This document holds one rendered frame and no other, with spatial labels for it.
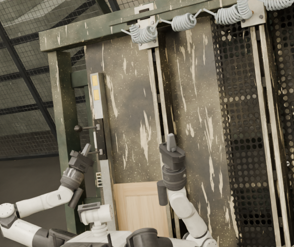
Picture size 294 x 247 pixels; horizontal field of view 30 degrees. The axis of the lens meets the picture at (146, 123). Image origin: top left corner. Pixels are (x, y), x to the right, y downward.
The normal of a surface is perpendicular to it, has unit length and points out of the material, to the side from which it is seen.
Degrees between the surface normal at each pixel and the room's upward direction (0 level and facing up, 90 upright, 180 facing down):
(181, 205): 94
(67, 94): 90
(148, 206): 60
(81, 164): 87
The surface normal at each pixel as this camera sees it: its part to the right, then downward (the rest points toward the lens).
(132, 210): -0.55, 0.04
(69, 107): 0.83, -0.11
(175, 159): -0.24, 0.48
